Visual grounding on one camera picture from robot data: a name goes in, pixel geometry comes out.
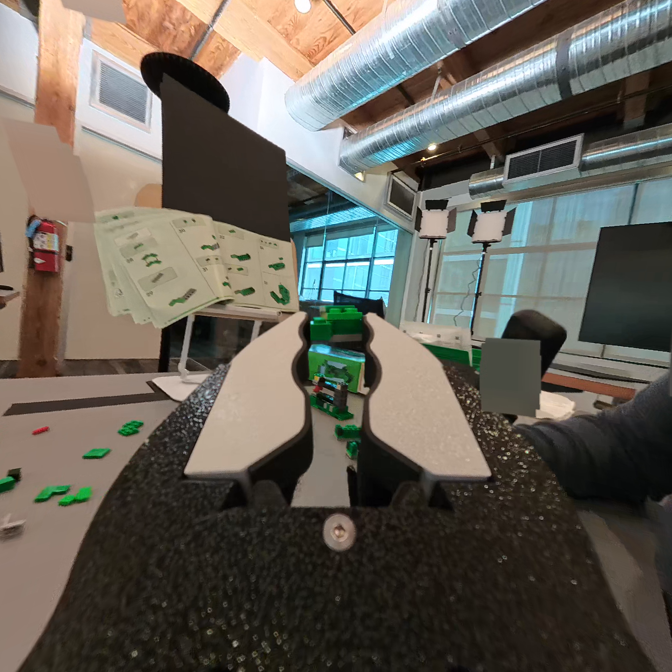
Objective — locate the black mesh chair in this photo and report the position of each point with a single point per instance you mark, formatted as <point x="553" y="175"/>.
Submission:
<point x="359" y="304"/>

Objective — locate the studio light panel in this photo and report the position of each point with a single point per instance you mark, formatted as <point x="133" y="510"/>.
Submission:
<point x="491" y="224"/>
<point x="434" y="221"/>

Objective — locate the clear plastic bags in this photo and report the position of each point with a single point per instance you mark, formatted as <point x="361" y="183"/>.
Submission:
<point x="435" y="333"/>

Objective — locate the green printed box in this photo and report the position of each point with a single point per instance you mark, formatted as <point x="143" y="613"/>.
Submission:
<point x="336" y="362"/>

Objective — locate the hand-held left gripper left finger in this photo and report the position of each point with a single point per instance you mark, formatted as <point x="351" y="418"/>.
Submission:
<point x="246" y="409"/>

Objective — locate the green instruction booklet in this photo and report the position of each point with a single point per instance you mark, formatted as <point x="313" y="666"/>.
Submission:
<point x="173" y="262"/>

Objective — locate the thin silver air duct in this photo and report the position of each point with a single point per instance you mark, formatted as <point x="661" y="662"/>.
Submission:
<point x="619" y="152"/>

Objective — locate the black light stand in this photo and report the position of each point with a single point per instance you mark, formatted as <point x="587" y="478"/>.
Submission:
<point x="477" y="294"/>
<point x="429" y="283"/>

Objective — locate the red fire extinguisher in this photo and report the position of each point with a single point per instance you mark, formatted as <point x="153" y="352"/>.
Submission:
<point x="46" y="246"/>

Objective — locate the green and dark brick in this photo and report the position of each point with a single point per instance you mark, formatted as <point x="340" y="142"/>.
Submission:
<point x="8" y="483"/>

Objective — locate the grey ceiling pipe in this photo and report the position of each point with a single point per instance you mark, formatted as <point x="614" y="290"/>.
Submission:
<point x="210" y="26"/>

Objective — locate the green storage bin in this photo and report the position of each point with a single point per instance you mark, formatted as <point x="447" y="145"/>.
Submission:
<point x="451" y="354"/>

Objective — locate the black board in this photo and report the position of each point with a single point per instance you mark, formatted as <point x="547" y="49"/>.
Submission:
<point x="225" y="168"/>

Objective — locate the wooden side desk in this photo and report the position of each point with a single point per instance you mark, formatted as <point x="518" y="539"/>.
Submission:
<point x="8" y="296"/>

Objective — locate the green angled plate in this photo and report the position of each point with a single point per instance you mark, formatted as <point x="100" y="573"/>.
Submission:
<point x="50" y="493"/>

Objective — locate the white crumpled cloth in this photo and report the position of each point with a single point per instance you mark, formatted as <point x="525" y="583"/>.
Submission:
<point x="556" y="407"/>

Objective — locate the wood-edged work table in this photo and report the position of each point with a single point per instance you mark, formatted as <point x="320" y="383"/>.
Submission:
<point x="603" y="378"/>

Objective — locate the light grey brick piece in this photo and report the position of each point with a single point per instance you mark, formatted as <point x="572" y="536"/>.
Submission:
<point x="11" y="527"/>

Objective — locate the dark wall vent grille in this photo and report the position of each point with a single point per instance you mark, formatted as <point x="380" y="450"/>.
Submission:
<point x="401" y="195"/>

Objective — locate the green brick assembly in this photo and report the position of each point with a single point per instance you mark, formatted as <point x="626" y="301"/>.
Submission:
<point x="336" y="325"/>

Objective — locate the green flat tile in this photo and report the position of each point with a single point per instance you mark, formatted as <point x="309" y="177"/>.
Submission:
<point x="97" y="453"/>

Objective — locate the ceiling bulb lamp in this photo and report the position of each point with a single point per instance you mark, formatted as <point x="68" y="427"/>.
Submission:
<point x="302" y="5"/>

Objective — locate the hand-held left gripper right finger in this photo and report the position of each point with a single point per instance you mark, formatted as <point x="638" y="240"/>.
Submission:
<point x="425" y="414"/>

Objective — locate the large black screen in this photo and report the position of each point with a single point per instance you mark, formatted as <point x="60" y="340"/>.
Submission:
<point x="630" y="288"/>

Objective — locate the wide silver air duct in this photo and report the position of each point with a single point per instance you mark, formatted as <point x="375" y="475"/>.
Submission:
<point x="472" y="105"/>
<point x="393" y="57"/>

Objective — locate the white wall vent grille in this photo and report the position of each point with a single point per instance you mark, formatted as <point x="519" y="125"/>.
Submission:
<point x="123" y="92"/>

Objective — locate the white booklet stand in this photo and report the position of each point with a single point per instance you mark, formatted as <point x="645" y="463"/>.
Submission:
<point x="181" y="386"/>

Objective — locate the white duct vent unit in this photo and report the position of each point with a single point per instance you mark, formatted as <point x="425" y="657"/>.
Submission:
<point x="543" y="157"/>

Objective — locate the small green plate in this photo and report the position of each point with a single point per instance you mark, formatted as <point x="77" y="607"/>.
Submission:
<point x="76" y="496"/>

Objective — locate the black tape strip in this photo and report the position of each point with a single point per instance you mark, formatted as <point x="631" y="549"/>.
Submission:
<point x="78" y="403"/>

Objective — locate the small brick model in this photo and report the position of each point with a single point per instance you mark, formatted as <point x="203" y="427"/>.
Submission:
<point x="330" y="399"/>

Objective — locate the black round lamp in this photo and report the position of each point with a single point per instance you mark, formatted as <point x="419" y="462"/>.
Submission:
<point x="183" y="65"/>

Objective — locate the wooden post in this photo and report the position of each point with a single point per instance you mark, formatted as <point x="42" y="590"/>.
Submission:
<point x="57" y="63"/>

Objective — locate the person's right forearm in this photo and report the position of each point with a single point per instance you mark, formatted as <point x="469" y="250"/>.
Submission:
<point x="603" y="446"/>

